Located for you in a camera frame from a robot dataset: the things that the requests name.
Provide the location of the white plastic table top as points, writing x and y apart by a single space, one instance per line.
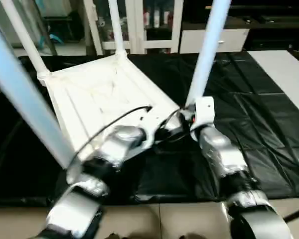
99 94

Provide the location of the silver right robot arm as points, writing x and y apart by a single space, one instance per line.
224 154

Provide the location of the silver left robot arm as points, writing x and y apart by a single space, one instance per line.
109 154

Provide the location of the black work mat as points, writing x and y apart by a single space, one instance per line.
249 109

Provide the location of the white drawer unit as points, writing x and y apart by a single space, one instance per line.
229 40

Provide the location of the white flat panel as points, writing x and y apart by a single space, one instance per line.
284 79

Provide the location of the white glass-door cabinet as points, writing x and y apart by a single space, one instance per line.
134 25

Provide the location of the dark wooden TV bench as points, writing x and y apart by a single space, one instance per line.
269 30

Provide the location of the blue metal stand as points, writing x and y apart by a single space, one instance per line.
54 39

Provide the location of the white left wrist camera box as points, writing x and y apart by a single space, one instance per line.
150 124

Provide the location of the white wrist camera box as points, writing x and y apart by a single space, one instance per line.
204 112
150 124

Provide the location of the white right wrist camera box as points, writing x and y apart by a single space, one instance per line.
204 112

